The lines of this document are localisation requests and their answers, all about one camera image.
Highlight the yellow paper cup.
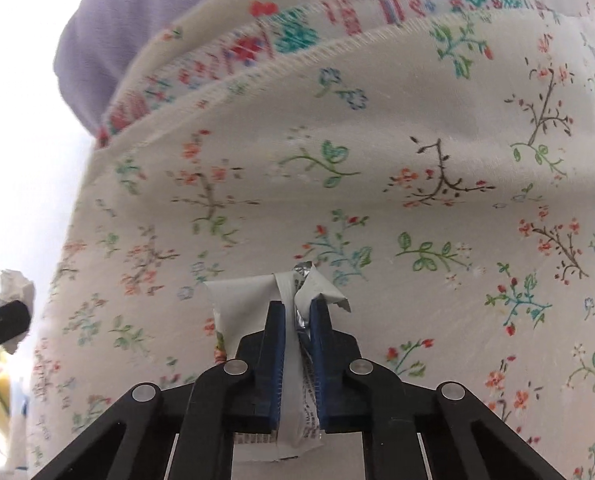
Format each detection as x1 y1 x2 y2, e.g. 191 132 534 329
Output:
0 346 26 474

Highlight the floral tablecloth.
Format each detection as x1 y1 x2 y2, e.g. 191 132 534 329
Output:
26 0 595 479

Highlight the milk tea carton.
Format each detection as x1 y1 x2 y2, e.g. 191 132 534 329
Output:
206 261 351 463

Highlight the white tissue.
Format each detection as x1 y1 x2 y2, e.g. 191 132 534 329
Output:
0 270 36 354

